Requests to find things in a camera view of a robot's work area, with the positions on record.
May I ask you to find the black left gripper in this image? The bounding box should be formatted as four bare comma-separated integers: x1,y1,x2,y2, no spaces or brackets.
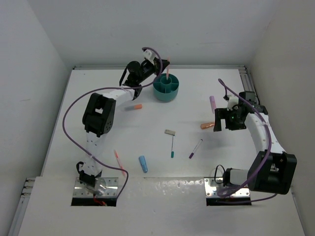
136,57,169,84

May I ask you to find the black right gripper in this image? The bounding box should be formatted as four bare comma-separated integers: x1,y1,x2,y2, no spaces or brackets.
214,107,246,131

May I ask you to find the pink pen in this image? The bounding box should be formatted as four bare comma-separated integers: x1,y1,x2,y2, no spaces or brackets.
166,57,170,80
114,150,126,177

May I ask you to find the orange capped grey marker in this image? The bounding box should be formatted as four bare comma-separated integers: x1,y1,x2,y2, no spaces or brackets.
124,104,142,111

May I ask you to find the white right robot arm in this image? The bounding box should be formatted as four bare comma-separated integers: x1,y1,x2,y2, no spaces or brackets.
214,91,297,198

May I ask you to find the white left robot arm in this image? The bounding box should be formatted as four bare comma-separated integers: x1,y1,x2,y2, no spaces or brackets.
77,58,170,187

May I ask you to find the orange highlighter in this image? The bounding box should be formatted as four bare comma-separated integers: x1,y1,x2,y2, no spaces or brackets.
200,122,215,129

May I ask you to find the pink highlighter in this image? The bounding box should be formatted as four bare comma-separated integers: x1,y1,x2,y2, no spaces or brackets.
209,96,217,114

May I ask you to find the teal round pen holder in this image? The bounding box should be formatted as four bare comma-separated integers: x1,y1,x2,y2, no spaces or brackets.
153,73,179,102

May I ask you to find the purple capped white pen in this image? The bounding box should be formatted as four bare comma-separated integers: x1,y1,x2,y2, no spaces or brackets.
189,139,203,159

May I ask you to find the small grey eraser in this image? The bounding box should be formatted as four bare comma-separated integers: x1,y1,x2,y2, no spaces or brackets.
164,129,176,136

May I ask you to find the teal capped white pen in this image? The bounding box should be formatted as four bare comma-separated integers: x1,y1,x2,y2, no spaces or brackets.
171,135,175,158

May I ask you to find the blue highlighter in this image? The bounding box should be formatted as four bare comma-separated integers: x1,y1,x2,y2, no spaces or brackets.
138,155,148,173

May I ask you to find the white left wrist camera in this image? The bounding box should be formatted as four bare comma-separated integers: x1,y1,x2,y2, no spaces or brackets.
143,49,156,60

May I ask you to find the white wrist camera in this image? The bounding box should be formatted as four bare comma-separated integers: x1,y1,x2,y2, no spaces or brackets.
223,94,239,111
143,49,156,60

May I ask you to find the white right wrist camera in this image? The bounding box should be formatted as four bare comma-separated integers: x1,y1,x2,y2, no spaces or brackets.
223,94,239,111

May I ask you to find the aluminium frame rail right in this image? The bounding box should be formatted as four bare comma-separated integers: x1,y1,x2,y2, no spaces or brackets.
240,67,292,177

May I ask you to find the aluminium frame rail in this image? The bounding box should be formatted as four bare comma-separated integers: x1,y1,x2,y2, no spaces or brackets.
8,177,35,236
240,67,292,177

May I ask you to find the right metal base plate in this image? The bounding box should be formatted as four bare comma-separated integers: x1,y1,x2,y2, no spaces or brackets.
204,177,250,199

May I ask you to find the metal base plate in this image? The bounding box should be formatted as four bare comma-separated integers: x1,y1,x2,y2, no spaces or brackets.
204,177,250,199
72,177,118,198

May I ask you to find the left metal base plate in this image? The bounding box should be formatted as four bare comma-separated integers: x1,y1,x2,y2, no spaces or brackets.
72,177,118,198

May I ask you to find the aluminium frame rail left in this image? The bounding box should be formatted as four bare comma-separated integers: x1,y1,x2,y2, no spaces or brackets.
8,177,35,236

